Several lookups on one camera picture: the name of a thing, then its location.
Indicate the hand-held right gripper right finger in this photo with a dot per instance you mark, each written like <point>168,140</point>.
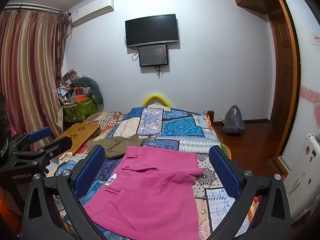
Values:
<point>223,172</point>

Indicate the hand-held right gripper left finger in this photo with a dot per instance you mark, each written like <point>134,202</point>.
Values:
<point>90,170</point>

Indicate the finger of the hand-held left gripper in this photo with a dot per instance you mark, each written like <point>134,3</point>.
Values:
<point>40,133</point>
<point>57,143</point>

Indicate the pink pants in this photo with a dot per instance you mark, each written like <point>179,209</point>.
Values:
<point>150,192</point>

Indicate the olive green pants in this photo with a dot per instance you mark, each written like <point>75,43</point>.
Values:
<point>117,147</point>

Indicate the wooden lap desk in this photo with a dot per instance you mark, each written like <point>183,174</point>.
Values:
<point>80,132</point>

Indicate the grey backpack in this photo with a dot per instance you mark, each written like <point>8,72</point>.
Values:
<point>233,122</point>

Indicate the striped orange white cloth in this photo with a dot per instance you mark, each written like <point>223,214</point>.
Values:
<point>107,120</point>

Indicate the wooden bed footboard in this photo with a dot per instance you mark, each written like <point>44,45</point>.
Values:
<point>211,115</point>

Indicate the patchwork patterned blanket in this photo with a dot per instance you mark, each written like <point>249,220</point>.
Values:
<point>180,130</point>

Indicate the pile of papers and boxes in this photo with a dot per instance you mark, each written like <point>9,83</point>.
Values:
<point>70,80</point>

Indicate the striped red brown curtain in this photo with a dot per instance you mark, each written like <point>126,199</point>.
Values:
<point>27,67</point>

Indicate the grey pillow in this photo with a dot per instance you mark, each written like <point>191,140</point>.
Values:
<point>90,83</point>

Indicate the white cabinet with stickers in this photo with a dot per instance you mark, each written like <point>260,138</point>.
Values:
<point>305,175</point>

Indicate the yellow foam tube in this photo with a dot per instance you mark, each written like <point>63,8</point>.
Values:
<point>156,96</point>

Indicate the wooden door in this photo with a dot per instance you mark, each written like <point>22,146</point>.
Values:
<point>282,80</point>

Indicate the small black monitor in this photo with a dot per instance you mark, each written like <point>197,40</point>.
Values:
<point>153,55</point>

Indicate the white air conditioner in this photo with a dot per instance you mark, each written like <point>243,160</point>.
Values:
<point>92,8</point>

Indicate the pink wall decal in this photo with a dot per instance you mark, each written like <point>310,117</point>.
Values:
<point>311,97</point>

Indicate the white curtain rail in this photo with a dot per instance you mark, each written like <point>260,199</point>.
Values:
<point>37,7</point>

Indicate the black wall television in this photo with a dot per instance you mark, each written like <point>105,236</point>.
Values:
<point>152,30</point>

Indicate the small wall label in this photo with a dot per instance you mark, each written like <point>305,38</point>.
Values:
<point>316,39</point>

